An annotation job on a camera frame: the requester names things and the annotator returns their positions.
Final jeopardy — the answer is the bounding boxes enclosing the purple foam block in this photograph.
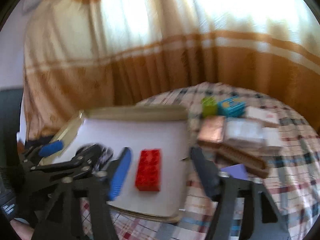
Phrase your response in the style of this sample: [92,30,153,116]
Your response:
[220,164,248,180]

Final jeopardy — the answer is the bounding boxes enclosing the red building brick plate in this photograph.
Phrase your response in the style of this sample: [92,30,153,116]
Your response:
[135,149,161,192]

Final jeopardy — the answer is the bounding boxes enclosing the brown plastic comb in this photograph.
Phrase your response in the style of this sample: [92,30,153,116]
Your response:
[216,144,269,179]

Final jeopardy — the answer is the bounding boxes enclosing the copper embossed metal tin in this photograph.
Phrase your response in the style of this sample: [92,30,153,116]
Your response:
[197,116,225,148]

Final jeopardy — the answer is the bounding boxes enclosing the clear plastic box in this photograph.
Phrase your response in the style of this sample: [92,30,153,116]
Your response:
[223,118,264,148]

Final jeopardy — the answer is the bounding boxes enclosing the green toy brick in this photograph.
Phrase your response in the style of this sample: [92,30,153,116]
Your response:
[201,96,217,118]

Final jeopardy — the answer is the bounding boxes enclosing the blue toy brick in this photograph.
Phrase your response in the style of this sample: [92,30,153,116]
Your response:
[217,96,246,118]

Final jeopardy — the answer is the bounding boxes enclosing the white card box red logo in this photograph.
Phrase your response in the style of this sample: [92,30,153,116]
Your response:
[245,106,280,128]

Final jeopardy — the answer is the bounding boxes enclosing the white paper tray liner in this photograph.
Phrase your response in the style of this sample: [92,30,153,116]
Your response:
[41,119,189,218]

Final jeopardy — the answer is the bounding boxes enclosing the gold metal tin tray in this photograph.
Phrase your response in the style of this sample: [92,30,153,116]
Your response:
[53,105,189,223]

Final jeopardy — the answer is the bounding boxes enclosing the small white box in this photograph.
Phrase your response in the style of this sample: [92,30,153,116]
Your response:
[262,127,283,152]

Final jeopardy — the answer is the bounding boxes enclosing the plaid tablecloth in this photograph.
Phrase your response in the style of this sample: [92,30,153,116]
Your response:
[80,81,320,240]

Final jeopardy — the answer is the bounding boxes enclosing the orange cream patterned curtain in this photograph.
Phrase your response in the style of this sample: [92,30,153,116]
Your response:
[23,0,319,140]

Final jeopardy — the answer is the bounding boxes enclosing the wall air conditioner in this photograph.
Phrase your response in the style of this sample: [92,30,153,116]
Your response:
[22,0,41,14]

